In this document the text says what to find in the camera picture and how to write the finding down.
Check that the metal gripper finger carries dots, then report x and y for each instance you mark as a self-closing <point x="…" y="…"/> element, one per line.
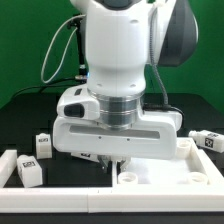
<point x="124" y="163"/>
<point x="105" y="163"/>

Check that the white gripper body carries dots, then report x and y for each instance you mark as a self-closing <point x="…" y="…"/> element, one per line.
<point x="153" y="136"/>

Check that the white square tabletop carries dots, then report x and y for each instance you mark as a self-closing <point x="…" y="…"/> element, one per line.
<point x="189" y="166"/>

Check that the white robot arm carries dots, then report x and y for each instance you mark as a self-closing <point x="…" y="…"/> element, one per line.
<point x="105" y="117"/>

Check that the white U-shaped fence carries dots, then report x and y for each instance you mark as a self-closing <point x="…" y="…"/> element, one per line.
<point x="116" y="198"/>

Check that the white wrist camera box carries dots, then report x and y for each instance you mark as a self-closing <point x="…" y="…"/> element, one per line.
<point x="76" y="102"/>

